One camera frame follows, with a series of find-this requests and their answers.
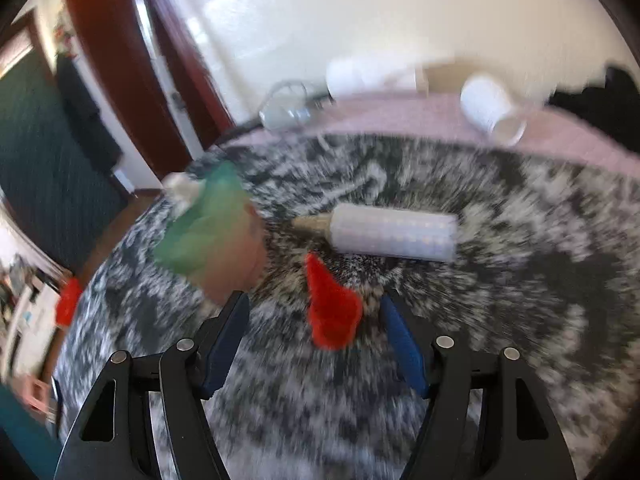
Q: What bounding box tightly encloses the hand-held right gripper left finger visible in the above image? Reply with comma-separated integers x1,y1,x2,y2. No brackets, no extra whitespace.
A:
54,291,251,480

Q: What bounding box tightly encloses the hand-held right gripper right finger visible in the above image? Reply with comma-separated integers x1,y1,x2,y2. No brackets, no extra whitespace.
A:
379,295,573,480

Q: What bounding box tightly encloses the red plastic cone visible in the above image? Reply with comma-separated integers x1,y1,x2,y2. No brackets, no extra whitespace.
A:
304,252,364,351

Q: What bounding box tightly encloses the green and pink bottle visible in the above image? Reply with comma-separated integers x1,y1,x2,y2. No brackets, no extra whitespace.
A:
154,161,268,306

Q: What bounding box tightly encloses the white bottle with beige tip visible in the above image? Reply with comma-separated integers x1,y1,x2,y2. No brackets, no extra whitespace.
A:
291,202,458,264

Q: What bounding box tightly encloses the red plastic piece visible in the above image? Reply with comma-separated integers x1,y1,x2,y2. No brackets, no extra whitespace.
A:
56,276,84,327

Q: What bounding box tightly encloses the pink bed sheet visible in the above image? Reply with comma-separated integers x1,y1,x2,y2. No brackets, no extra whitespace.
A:
220,92,640,176

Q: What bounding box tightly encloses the clear glass jar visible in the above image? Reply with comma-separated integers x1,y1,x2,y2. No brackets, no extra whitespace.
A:
259,80,321,132

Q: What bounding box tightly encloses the dark green curtain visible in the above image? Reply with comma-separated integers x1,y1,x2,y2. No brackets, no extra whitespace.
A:
0,47,128,273

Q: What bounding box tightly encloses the white cup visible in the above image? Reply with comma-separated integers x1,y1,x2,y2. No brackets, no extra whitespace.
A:
460,74,528,147

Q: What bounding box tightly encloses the dark hanging coat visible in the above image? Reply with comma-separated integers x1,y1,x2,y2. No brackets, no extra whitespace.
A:
54,50,124,176

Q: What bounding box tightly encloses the white paper roll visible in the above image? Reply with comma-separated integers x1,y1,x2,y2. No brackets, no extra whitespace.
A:
325,57,426,99

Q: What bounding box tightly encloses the brown wooden door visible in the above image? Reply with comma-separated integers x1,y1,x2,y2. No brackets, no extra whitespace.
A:
60,0,236,181

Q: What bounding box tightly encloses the black cloth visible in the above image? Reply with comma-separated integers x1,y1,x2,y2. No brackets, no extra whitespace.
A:
547,62,640,153

